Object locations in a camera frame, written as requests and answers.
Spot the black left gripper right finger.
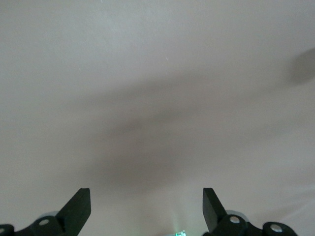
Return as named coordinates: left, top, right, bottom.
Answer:
left=202, top=187, right=300, bottom=236

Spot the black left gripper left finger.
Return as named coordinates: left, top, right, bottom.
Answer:
left=0, top=187, right=92, bottom=236

